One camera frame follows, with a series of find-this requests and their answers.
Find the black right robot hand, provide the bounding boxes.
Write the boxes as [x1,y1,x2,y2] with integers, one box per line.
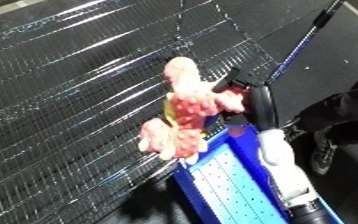
[210,66,283,134]

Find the pink bumpy soft toy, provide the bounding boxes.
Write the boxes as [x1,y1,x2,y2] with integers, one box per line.
[136,56,249,165]

